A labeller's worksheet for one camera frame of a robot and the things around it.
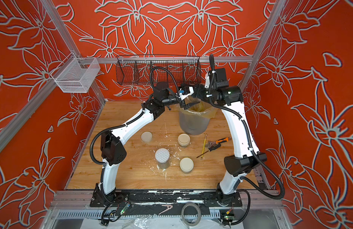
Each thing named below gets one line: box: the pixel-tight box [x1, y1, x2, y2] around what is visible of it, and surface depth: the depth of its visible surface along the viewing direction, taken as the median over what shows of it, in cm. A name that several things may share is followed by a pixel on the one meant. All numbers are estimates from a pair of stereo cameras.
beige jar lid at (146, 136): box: [140, 130, 153, 143], surface depth 97 cm
